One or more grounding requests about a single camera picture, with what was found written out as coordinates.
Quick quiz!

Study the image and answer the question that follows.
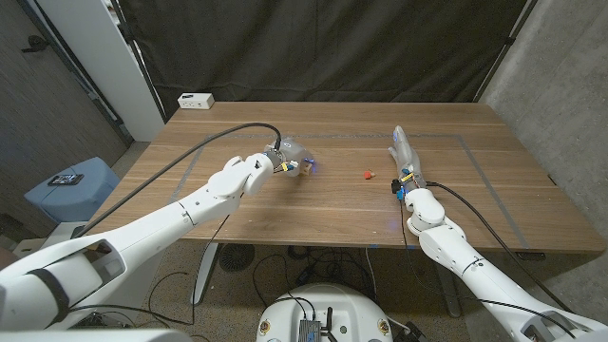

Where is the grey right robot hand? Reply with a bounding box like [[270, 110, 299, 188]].
[[388, 124, 428, 192]]

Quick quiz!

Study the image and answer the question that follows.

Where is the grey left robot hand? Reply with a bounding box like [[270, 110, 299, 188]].
[[263, 137, 315, 179]]

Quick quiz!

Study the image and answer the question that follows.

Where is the black backdrop curtain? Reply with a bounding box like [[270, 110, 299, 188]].
[[111, 0, 541, 120]]

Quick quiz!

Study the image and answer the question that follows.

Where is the white power strip box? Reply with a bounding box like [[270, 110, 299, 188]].
[[177, 92, 216, 111]]

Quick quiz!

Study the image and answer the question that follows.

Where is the black round floor fan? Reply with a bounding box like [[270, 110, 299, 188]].
[[218, 243, 257, 275]]

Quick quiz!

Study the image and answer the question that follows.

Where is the grey table leg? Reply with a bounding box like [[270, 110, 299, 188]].
[[432, 254, 463, 318]]

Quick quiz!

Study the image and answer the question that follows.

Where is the black backdrop stand pole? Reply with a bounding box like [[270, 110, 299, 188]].
[[109, 0, 168, 124], [473, 0, 541, 104]]

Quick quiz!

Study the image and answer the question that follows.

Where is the white table leg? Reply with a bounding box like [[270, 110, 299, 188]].
[[189, 242, 220, 306]]

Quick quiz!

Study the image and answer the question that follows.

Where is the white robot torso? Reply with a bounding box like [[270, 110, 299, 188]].
[[256, 283, 394, 342]]

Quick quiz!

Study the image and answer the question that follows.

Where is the small grey finned box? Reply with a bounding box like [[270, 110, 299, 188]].
[[297, 318, 323, 342]]

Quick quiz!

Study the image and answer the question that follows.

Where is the blue stool with phone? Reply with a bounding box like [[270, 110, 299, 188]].
[[24, 157, 121, 224]]

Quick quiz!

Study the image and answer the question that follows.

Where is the black phone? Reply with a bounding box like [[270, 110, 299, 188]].
[[47, 173, 86, 187]]

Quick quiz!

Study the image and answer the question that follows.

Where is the white base with yellow mark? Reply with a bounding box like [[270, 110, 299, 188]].
[[40, 220, 91, 251]]

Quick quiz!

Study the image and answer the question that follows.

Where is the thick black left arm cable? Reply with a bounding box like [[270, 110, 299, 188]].
[[73, 122, 284, 238]]

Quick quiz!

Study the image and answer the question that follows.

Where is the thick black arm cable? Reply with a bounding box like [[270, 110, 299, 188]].
[[73, 122, 284, 238], [425, 180, 574, 314]]

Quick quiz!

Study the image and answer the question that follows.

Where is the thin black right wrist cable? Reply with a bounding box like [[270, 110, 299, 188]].
[[398, 197, 576, 338]]

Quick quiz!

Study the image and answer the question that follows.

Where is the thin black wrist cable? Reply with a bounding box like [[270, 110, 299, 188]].
[[398, 197, 576, 338], [68, 213, 232, 327]]

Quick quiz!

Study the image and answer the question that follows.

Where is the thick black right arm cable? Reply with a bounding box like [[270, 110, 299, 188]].
[[425, 180, 574, 314]]

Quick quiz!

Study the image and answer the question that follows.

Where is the black floor cable bundle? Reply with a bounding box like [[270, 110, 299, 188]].
[[251, 246, 376, 310]]

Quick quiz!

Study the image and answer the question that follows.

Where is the thin black left wrist cable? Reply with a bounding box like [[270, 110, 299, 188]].
[[68, 213, 232, 327]]

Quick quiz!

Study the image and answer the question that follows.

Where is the white wall panel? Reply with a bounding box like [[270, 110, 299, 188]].
[[35, 0, 165, 143]]

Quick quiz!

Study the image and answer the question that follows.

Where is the black door handle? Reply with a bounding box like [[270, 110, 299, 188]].
[[20, 34, 50, 54]]

